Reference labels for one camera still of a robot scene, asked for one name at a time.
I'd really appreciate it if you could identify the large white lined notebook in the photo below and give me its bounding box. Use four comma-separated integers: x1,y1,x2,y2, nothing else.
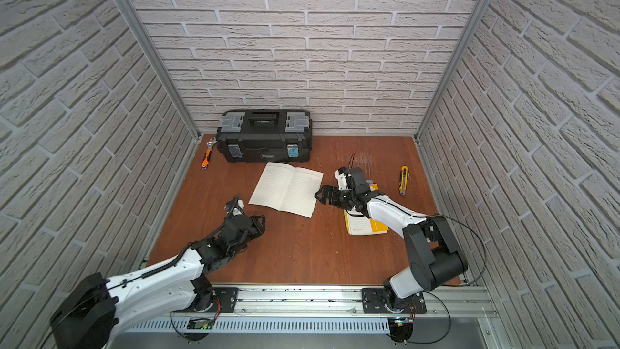
249,163,324,218

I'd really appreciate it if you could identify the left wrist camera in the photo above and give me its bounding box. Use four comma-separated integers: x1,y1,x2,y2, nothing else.
224,195,245,219

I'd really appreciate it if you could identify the black plastic toolbox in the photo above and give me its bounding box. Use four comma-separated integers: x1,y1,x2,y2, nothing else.
216,109,313,163

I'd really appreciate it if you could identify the yellow black utility knife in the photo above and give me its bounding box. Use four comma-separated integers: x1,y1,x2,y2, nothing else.
399,166,410,196

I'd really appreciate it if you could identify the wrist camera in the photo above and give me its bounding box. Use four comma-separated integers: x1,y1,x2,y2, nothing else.
224,195,245,219
334,167,350,191

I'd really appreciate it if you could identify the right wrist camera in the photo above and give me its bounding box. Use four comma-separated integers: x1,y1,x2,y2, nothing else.
334,167,350,191

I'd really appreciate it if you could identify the orange handled adjustable wrench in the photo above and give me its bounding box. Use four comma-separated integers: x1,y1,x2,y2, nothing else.
201,137,217,171

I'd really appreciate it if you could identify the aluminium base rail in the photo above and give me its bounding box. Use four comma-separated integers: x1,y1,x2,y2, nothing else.
111,284,509,348

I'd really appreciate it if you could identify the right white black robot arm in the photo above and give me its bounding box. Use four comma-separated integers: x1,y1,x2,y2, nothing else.
315,167,469,313

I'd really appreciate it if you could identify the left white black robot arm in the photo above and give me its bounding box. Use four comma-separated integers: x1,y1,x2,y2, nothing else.
50,209,266,348

